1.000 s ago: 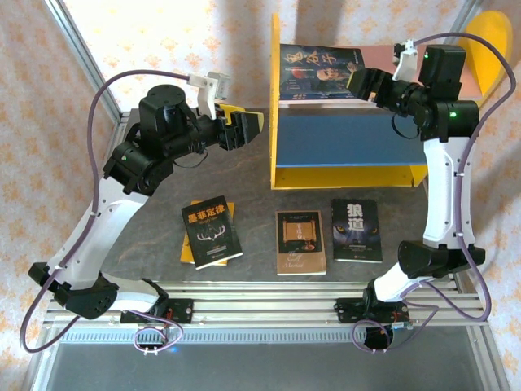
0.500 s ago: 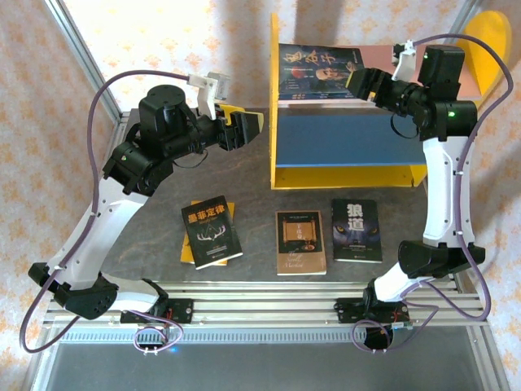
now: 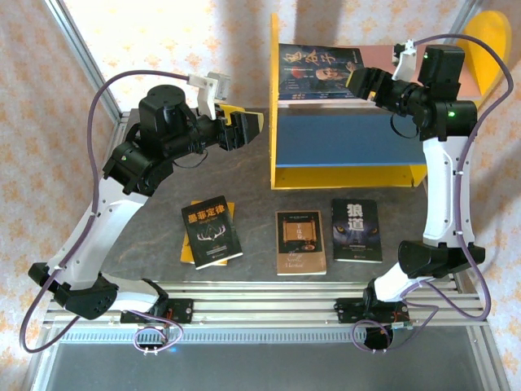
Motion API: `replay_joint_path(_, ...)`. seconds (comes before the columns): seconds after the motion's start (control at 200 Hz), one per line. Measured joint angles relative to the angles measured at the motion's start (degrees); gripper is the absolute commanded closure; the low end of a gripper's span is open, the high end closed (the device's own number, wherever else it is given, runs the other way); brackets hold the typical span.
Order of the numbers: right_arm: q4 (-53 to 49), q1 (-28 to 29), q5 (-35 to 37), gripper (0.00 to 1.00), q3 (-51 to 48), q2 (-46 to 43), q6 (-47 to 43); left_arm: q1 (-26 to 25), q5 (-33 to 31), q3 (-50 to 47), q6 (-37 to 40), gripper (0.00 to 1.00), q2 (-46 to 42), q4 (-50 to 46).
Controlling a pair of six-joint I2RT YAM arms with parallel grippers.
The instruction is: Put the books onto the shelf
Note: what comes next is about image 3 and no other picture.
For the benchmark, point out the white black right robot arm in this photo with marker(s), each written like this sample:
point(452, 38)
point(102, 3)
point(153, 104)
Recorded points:
point(443, 195)

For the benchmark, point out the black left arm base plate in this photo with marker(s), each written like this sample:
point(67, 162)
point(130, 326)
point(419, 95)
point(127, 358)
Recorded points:
point(185, 311)

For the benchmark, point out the dark wolf eyes book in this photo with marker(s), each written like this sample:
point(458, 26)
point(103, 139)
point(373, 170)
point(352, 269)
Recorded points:
point(358, 236)

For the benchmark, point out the green brown scroll book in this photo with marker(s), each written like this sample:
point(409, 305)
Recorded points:
point(301, 244)

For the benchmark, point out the grey metal sheet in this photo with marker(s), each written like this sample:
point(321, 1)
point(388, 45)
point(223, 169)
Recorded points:
point(264, 366)

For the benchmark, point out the aluminium corner post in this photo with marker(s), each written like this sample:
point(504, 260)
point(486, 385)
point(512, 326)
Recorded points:
point(466, 18)
point(80, 45)

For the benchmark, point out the small green circuit board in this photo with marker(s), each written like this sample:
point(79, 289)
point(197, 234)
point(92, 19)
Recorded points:
point(403, 325)

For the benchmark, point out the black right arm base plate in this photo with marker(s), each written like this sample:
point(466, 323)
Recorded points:
point(346, 311)

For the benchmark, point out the dark blue face book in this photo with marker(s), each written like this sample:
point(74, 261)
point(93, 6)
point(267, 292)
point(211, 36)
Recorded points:
point(309, 69)
point(317, 98)

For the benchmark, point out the yellow cartoon book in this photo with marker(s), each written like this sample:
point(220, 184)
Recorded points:
point(186, 254)

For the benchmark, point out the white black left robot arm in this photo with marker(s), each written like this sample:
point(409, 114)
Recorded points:
point(102, 232)

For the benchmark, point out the yellow pink blue bookshelf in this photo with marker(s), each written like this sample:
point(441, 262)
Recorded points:
point(346, 138)

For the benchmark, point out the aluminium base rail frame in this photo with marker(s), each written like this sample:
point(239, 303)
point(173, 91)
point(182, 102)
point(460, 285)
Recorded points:
point(264, 309)

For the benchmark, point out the black antler book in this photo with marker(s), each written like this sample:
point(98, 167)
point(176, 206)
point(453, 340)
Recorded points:
point(211, 232)

